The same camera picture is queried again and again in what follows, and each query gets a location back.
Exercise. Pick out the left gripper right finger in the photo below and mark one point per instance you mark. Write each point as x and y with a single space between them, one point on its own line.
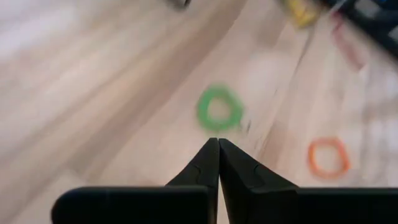
239 171

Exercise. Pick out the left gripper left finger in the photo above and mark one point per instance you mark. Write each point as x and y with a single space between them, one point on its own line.
205 168

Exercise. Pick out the green coil wristband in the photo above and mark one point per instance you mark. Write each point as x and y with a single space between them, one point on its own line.
203 109

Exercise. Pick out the orange rubber band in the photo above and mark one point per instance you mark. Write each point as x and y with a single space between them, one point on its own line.
312 158

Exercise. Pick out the red rubber band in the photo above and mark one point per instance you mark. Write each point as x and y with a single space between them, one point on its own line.
345 43

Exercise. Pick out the small yellow crayon box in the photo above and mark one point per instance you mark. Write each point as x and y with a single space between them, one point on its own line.
300 12

